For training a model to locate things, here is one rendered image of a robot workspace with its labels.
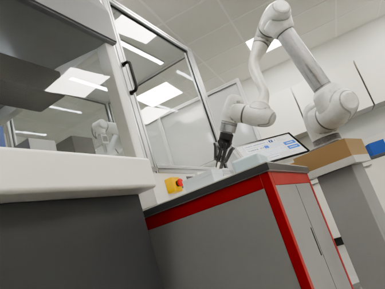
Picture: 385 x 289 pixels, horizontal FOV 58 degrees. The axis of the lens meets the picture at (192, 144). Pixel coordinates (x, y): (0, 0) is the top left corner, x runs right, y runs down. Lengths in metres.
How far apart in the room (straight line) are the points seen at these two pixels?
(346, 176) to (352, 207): 0.16
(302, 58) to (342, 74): 3.39
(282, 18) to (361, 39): 3.96
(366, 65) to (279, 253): 4.48
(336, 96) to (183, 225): 1.05
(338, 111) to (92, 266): 1.37
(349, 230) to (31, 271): 1.59
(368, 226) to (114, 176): 1.38
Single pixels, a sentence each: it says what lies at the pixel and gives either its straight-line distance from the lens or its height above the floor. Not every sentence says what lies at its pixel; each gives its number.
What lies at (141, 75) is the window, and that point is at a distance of 1.97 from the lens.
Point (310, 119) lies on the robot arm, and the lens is 2.06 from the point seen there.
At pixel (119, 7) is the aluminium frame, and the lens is 2.17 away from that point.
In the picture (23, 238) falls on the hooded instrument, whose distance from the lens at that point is 0.87.
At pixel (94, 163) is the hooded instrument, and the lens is 0.97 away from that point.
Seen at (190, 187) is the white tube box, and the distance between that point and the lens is 1.25.
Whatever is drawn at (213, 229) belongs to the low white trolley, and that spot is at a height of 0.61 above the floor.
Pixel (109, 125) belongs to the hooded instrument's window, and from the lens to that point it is 1.10.
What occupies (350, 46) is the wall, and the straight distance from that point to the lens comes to 5.87.
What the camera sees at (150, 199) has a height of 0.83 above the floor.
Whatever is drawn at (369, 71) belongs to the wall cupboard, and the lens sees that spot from 5.37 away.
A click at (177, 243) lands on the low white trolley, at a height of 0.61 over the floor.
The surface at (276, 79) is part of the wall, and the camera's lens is 5.80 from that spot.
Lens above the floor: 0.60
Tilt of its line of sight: 15 degrees up
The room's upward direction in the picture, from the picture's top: 18 degrees counter-clockwise
